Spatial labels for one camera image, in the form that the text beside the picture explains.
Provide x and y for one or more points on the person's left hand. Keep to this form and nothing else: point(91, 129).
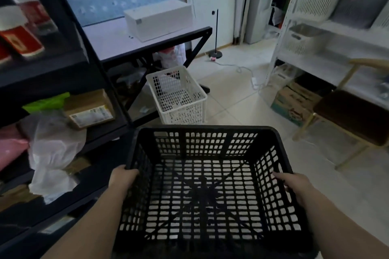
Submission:
point(121, 177)

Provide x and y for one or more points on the person's right hand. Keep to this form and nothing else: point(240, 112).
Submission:
point(296, 184)

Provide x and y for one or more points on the person's right thumb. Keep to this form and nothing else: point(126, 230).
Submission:
point(281, 176)

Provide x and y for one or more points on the person's left thumb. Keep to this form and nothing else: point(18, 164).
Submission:
point(132, 173)

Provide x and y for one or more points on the black plastic basket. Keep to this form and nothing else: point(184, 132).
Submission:
point(209, 189)

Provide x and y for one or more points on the person's right forearm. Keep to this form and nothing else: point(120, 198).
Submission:
point(340, 227)

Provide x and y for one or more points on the person's left forearm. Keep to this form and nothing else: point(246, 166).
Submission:
point(86, 225)

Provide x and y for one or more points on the printed cardboard box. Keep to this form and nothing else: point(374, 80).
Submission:
point(293, 102)

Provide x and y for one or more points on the brown cardboard parcel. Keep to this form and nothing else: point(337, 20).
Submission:
point(89, 110)

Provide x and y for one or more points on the white plastic bag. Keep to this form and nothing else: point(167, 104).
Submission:
point(53, 152)

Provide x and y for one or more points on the white plastic basket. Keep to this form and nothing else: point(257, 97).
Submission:
point(177, 98)

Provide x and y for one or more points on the wooden chair with dark cushion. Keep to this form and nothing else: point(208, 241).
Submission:
point(352, 113)

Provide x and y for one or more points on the white power strip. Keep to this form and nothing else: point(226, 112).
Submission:
point(254, 82)

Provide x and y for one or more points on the green plastic bag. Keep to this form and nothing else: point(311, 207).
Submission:
point(45, 102)

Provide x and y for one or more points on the black metal shelf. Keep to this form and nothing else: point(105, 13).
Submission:
point(60, 85)

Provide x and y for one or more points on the pink plastic bag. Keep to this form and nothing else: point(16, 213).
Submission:
point(10, 146)

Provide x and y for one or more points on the clear plastic bag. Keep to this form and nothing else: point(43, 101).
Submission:
point(173, 54)

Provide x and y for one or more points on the white storage basket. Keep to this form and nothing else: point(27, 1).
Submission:
point(301, 40)
point(317, 2)

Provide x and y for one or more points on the white metal shelf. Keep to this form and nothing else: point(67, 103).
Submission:
point(328, 46)

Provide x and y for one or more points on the black floor stand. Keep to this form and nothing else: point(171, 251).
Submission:
point(216, 34)

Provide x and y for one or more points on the white rectangular box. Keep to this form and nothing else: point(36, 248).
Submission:
point(159, 19)

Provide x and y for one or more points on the red and white box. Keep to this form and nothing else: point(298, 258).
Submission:
point(22, 41)

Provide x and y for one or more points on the white water dispenser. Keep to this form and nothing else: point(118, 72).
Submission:
point(262, 3)

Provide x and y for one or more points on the white board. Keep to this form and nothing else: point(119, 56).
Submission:
point(211, 7)

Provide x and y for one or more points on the black frame table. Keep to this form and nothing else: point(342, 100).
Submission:
point(142, 43)

